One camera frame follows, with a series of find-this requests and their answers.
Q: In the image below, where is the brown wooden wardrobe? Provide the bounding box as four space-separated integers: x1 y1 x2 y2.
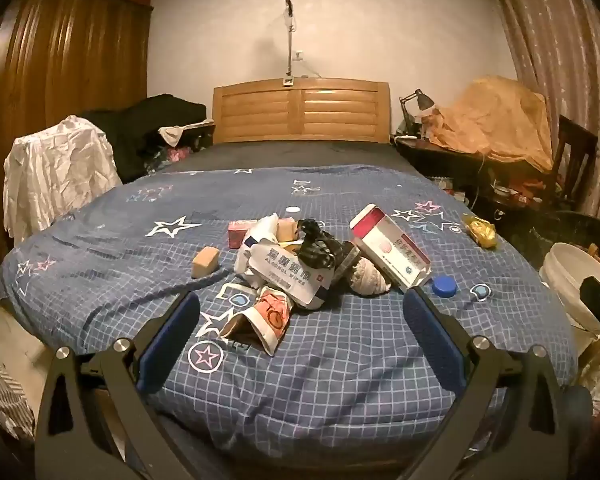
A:
0 0 154 261

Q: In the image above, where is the wooden headboard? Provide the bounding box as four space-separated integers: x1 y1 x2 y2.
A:
212 78 392 145

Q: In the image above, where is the clamp-on phone holder arm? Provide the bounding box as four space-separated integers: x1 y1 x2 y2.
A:
277 0 301 86

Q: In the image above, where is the white string ball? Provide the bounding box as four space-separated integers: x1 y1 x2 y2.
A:
347 255 393 295

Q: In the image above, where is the blue bottle cap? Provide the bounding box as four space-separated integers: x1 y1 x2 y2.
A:
431 276 458 298

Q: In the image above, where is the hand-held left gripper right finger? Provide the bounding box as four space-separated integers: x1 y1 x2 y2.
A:
402 287 568 480

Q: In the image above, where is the black checked plastic bag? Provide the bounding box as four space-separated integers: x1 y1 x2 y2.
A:
296 219 361 281

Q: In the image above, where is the paper cup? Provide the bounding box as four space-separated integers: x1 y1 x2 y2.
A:
220 287 291 356

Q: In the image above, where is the blue checked star blanket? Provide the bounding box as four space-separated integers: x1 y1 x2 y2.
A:
0 165 578 461

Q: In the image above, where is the black clothes pile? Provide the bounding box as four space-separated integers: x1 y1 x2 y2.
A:
77 93 208 183

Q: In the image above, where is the white plastic bucket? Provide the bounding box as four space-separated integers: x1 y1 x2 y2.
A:
539 242 600 333

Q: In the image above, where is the brown foam block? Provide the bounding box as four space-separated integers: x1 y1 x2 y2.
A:
191 246 220 279
275 216 298 242

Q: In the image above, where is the dark wooden chair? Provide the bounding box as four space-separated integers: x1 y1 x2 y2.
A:
550 114 598 201

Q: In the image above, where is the patterned curtain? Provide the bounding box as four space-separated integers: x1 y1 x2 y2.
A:
487 0 600 231

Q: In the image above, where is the dark floral cloth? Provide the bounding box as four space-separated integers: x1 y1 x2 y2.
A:
145 145 201 173

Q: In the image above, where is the dark wooden desk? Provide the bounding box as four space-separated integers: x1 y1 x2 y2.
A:
391 132 556 211

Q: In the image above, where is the orange cover cloth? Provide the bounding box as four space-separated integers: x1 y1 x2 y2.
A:
420 76 553 171

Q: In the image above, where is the dark grey bed sheet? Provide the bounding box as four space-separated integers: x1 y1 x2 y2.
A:
145 141 433 181

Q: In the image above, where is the striped cloth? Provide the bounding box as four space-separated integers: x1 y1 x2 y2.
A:
0 345 36 441

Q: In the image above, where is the white crumpled cloth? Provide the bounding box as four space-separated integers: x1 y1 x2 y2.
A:
2 115 123 243

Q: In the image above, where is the yellow snack packet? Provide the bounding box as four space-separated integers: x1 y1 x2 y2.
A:
461 213 498 249

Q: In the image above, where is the white wipes packet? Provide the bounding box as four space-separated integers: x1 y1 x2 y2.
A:
234 215 333 311

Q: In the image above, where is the red and white medicine box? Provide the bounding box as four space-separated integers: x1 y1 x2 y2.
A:
349 204 433 293

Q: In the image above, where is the black desk lamp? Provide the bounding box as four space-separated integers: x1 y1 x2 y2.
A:
399 89 435 133

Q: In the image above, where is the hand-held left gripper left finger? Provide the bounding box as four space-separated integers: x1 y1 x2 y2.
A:
34 290 202 480

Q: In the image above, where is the red drink carton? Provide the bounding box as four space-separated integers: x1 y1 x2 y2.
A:
228 220 258 250

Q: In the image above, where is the small beige cloth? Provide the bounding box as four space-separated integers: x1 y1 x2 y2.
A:
159 125 187 147

